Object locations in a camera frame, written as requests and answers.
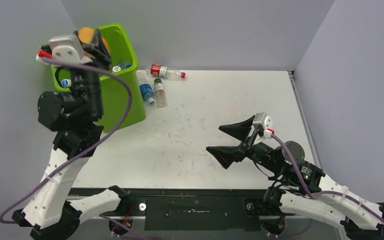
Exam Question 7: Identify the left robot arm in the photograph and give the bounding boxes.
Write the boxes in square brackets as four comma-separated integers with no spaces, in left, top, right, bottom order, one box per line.
[12,27,129,240]

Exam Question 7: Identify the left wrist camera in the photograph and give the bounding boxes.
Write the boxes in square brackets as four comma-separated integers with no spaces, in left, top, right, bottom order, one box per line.
[36,33,93,65]

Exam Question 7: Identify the aluminium table edge rail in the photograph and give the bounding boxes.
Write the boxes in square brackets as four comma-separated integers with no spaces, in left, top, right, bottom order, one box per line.
[287,70,322,169]

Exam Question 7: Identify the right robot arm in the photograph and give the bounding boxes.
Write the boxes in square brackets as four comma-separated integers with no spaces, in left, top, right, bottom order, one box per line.
[206,112,384,240]

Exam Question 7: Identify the red label clear bottle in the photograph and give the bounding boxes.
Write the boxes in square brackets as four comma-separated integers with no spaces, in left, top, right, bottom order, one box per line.
[145,64,186,80]

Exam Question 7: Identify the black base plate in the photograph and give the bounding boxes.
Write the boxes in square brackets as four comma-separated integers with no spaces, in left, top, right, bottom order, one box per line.
[69,188,296,232]

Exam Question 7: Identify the large orange tea bottle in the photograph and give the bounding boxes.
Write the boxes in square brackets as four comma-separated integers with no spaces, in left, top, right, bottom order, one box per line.
[112,65,122,73]

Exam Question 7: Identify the green plastic bin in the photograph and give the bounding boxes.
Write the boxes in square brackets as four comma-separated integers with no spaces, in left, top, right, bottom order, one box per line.
[50,23,147,134]

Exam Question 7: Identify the clear crushed bottle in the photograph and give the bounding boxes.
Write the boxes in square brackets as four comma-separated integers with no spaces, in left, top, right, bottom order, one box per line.
[60,78,72,88]

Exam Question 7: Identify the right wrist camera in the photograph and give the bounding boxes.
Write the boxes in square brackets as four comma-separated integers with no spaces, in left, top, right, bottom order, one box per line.
[252,112,275,139]

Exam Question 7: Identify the pepsi bottle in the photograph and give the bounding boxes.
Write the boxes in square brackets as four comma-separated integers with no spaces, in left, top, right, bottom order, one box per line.
[116,61,132,70]

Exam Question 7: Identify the blue label bottle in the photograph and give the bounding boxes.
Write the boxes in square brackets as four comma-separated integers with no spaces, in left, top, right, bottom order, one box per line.
[136,72,155,106]

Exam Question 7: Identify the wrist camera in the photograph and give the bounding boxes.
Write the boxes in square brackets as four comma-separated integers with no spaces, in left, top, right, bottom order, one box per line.
[36,33,93,65]
[252,112,275,139]

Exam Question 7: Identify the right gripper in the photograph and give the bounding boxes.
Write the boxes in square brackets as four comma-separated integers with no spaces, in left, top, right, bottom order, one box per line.
[204,115,284,175]

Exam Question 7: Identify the green cap white label bottle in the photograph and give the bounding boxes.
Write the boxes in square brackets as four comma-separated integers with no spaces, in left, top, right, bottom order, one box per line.
[154,78,167,108]

